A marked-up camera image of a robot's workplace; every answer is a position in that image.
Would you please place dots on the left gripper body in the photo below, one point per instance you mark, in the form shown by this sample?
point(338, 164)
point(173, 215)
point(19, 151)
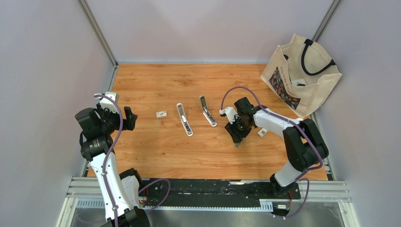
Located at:
point(110, 121)

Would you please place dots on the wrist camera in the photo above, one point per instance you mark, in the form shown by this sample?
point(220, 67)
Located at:
point(230, 113)
point(106, 103)

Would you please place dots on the grey green stapler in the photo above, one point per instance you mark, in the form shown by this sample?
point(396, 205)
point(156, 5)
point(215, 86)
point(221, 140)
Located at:
point(206, 111)

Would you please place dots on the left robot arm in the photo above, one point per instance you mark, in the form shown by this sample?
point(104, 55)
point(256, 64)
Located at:
point(120, 191)

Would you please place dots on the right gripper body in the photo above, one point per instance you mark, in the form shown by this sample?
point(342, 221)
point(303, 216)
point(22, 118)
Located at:
point(238, 129)

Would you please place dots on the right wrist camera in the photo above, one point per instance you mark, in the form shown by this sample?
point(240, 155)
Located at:
point(230, 113)

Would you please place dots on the white staple box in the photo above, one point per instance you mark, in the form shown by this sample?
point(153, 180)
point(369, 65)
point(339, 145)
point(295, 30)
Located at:
point(161, 114)

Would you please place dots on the beige canvas tote bag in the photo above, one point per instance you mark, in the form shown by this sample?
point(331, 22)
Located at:
point(302, 74)

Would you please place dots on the white staple tray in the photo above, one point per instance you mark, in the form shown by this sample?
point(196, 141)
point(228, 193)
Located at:
point(262, 132)

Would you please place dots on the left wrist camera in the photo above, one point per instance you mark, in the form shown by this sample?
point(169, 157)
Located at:
point(106, 103)

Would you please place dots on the white stapler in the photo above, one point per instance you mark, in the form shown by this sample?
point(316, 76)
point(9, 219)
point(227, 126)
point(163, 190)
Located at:
point(184, 120)

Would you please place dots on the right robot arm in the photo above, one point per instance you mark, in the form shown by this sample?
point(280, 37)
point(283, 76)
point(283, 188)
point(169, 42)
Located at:
point(305, 147)

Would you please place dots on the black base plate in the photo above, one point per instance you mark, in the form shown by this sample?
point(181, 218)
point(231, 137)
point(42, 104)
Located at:
point(206, 193)

